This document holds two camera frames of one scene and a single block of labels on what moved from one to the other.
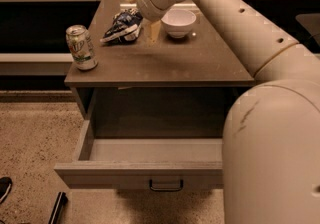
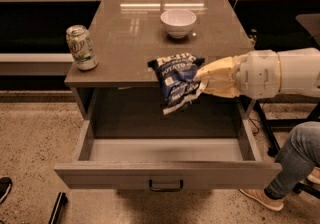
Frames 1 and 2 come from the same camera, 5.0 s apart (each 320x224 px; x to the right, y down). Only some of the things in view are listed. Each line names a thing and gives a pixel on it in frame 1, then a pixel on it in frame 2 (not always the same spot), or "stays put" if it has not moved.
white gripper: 144,3 to 259,74
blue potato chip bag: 125,26 to 176,74
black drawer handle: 166,189 stays put
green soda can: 81,47 stays put
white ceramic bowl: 178,22 stays put
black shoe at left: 5,187 stays put
